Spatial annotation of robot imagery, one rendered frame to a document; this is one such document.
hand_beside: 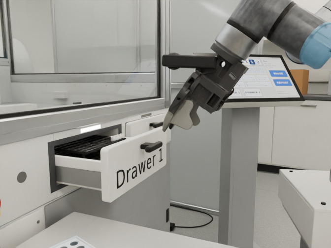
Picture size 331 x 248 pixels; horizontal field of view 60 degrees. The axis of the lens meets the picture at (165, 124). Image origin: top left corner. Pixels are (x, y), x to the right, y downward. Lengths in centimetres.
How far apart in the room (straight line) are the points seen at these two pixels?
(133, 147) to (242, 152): 97
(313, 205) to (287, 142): 287
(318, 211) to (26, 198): 54
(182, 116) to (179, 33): 178
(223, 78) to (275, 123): 286
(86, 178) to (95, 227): 10
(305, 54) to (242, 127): 99
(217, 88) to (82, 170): 32
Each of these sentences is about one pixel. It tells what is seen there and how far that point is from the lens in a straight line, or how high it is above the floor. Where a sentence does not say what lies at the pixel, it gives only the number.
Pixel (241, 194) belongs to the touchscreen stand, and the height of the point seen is 46.
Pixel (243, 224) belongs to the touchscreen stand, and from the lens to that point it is 170.
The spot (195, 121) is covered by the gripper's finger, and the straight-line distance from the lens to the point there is 65.
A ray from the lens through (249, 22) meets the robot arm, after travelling 57.
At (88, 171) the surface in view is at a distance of 62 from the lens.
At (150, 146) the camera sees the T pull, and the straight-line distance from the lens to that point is 64.
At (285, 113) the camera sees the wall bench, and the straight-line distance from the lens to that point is 340.
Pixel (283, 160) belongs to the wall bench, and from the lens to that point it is 349.
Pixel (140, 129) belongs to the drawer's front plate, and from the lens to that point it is 95.
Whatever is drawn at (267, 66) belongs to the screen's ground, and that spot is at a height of 113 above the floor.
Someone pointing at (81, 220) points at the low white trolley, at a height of 76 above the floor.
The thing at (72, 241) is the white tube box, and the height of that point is 80.
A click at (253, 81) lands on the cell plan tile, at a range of 149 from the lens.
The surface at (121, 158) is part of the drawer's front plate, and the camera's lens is 61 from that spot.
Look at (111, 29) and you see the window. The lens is 88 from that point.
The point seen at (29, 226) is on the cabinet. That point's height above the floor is 77.
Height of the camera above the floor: 106
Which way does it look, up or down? 9 degrees down
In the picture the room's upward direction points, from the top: straight up
